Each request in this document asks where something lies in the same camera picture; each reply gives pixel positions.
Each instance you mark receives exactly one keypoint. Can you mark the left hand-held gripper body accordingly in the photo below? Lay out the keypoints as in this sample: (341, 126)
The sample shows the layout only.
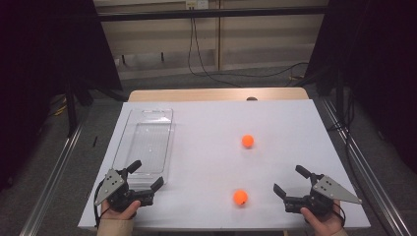
(118, 193)

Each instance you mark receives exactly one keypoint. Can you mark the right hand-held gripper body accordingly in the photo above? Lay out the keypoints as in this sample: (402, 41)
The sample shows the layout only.
(323, 196)

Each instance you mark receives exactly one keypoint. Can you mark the clear plastic container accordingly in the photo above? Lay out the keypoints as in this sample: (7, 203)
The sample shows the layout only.
(154, 144)

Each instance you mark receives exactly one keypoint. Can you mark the orange ball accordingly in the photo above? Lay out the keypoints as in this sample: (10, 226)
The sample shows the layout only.
(248, 141)
(240, 197)

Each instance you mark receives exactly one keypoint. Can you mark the person's left hand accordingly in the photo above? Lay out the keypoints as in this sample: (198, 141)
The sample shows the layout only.
(119, 214)

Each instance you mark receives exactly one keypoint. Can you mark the person's right hand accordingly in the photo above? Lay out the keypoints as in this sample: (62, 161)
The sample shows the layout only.
(323, 224)

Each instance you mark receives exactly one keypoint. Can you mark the white board sheet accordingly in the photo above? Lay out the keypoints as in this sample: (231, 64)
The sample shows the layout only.
(213, 170)

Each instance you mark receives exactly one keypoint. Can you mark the black metal stand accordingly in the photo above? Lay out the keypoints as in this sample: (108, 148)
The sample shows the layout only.
(71, 111)

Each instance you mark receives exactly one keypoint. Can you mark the small dark round knob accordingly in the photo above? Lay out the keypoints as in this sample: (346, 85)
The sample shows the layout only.
(251, 98)

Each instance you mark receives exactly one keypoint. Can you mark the wooden table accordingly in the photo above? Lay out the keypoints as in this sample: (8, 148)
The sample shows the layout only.
(196, 95)

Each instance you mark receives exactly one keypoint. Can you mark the black curtain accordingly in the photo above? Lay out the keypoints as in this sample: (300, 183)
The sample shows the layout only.
(387, 82)
(39, 65)

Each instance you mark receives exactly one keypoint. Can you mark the black horizontal bar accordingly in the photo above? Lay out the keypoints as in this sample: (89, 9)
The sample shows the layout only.
(229, 13)

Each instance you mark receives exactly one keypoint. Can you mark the aluminium floor rail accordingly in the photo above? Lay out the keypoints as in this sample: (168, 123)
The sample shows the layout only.
(52, 183)
(360, 170)

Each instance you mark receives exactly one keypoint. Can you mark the white wall outlet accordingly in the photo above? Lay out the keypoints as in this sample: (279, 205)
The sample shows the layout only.
(196, 4)

